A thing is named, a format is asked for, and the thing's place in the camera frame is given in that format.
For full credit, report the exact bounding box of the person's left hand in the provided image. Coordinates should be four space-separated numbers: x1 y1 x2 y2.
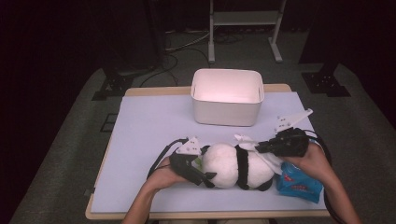
146 157 188 191

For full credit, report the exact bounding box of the hand-held gripper cable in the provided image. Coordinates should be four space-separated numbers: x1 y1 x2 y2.
306 129 344 224
147 138 190 180

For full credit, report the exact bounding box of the blue wet wipes pack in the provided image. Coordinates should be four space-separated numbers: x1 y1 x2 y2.
275 161 325 204

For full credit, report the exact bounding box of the left hand-held gripper cable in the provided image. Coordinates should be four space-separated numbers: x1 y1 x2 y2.
147 138 190 180

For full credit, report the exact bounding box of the person's right hand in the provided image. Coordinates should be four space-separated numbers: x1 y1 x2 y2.
281 142 332 185

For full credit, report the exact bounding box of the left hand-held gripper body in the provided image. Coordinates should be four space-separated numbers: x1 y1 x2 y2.
169 136 205 187

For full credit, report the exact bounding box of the right hand-held gripper cable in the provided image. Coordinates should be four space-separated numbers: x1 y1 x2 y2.
306 129 344 224

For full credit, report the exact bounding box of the white wet wipe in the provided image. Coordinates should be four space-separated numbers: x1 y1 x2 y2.
233 133 260 152

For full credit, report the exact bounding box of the white plastic storage box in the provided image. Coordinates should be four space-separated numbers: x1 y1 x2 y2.
190 68 265 127

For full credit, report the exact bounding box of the black floor cable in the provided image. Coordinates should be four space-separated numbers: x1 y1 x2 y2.
138 46 213 89

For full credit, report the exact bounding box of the wooden table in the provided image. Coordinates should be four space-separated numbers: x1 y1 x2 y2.
85 83 331 220

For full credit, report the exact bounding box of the black stand base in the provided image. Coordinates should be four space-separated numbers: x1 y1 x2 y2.
92 66 135 102
301 63 352 98

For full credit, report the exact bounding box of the white metal stand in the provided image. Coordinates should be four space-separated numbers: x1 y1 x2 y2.
207 0 288 64

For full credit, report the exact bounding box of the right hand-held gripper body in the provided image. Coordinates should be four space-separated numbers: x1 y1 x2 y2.
268 107 314 158

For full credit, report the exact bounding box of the dark floor hatch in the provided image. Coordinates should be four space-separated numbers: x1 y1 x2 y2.
100 113 120 133

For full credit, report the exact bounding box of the grey floor cable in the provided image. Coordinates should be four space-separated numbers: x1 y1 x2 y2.
164 30 213 52

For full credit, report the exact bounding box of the panda plush toy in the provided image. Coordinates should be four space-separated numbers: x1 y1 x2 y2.
191 142 276 191

